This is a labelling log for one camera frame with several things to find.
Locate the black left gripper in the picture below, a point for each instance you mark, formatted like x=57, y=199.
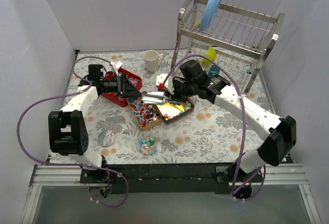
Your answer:
x=122, y=85

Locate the red tin of swirl lollipops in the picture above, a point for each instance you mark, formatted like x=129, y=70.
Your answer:
x=117, y=96

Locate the silver metal scoop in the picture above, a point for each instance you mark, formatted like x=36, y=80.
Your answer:
x=155, y=98

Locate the gold tin of ball lollipops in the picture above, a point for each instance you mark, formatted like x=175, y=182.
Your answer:
x=146, y=115

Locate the gold tin of star candies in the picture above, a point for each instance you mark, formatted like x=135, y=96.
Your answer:
x=172, y=111

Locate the clear glass jar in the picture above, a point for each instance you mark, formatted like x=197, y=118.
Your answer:
x=147, y=143

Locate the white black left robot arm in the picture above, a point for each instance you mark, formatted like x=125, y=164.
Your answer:
x=68, y=134

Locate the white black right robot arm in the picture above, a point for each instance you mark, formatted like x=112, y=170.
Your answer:
x=278, y=134

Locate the teal and white container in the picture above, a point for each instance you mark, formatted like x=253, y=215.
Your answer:
x=213, y=71

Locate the yellow green bowl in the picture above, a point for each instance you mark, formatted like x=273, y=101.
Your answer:
x=211, y=54

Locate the white ceramic mug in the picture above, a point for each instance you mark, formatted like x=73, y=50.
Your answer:
x=152, y=59

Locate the stainless steel dish rack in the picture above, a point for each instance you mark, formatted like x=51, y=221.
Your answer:
x=242, y=38

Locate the light blue plate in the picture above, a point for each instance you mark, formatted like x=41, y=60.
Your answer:
x=209, y=14

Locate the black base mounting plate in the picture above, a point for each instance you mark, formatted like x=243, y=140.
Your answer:
x=163, y=178

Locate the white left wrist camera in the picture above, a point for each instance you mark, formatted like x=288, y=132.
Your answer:
x=115, y=66

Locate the aluminium table edge rail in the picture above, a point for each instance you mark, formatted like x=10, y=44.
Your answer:
x=285, y=174

